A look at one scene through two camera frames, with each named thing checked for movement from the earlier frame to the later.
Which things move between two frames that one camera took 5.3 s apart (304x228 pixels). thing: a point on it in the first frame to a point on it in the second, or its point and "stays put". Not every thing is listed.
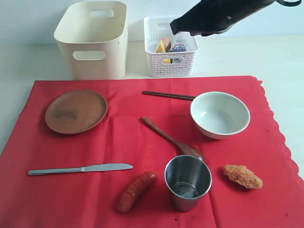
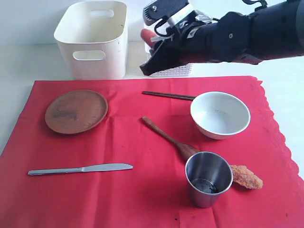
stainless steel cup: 188,178 to 209,174
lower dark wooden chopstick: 169,96 stays put
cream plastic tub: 93,37 stays put
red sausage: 137,189 to 146,35
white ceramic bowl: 219,115 stays put
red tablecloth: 198,152 stays put
